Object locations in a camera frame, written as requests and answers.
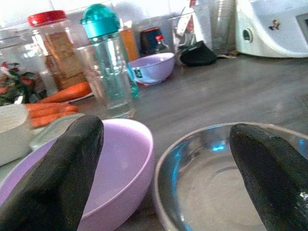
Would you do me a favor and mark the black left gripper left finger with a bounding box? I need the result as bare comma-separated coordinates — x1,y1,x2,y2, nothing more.
0,115,104,231

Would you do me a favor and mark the clear drinking glass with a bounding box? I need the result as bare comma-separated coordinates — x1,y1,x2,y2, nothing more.
77,45,135,119

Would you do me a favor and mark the tall clear cup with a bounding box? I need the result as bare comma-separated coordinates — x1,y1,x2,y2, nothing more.
209,0,236,55

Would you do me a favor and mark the clear bottle with teal lid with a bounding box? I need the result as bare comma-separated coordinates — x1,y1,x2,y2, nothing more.
80,3,140,99

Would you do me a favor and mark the green and red leafy plant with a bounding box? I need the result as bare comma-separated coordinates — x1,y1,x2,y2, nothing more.
0,61,47,106

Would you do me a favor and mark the white kitchen appliance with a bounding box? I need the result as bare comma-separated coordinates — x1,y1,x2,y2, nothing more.
234,0,308,58

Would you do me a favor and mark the white vegetable slicer box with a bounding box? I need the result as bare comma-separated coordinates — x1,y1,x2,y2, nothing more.
0,103,30,167

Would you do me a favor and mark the small bottle with red cap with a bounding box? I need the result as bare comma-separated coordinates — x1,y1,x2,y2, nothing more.
154,35,169,55

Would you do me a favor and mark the dark box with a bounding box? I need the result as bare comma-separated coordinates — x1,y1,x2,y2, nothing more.
139,26,161,57

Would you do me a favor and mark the clear jar with red lid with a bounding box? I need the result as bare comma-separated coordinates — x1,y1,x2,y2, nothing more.
26,10,92,97

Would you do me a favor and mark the orange carrot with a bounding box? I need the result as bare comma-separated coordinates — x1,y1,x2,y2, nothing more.
25,102,79,113
31,114,72,128
38,81,92,104
28,108,78,119

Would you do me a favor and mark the black pouch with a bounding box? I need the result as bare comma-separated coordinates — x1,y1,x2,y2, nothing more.
180,40,218,67

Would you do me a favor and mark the white packet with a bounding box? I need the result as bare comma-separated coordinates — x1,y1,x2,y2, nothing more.
175,6,213,49

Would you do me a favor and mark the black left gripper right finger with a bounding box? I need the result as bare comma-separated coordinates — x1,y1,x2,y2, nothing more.
230,123,308,231

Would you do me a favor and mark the orange bottle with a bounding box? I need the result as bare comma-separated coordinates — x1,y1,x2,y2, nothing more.
119,20,139,62

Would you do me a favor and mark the purple plastic bowl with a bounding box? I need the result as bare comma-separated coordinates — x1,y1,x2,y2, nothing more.
0,118,154,231
128,52,176,86

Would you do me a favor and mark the stainless steel bowl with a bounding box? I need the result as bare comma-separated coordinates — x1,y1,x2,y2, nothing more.
154,122,308,231

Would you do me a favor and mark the glass cutting board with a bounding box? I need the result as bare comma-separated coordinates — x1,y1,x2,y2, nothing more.
30,113,86,151

